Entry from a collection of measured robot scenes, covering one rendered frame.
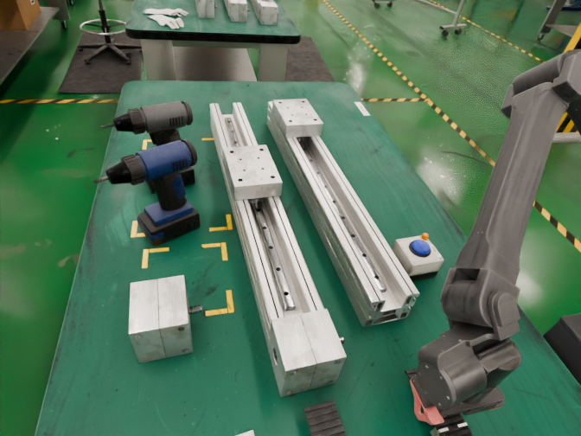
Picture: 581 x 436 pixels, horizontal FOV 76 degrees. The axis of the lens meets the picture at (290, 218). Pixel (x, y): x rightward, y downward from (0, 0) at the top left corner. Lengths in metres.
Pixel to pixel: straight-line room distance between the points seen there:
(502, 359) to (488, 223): 0.17
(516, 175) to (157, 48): 2.01
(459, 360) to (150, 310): 0.46
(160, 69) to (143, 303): 1.84
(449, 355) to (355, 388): 0.25
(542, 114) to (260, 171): 0.54
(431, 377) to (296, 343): 0.21
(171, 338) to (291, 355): 0.20
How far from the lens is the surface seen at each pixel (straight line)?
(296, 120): 1.10
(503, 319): 0.52
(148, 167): 0.76
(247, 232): 0.78
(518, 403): 0.83
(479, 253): 0.55
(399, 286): 0.76
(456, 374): 0.51
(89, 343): 0.77
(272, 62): 2.38
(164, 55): 2.34
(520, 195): 0.60
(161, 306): 0.67
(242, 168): 0.88
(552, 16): 7.06
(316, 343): 0.63
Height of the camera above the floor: 1.41
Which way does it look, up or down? 42 degrees down
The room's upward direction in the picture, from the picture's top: 8 degrees clockwise
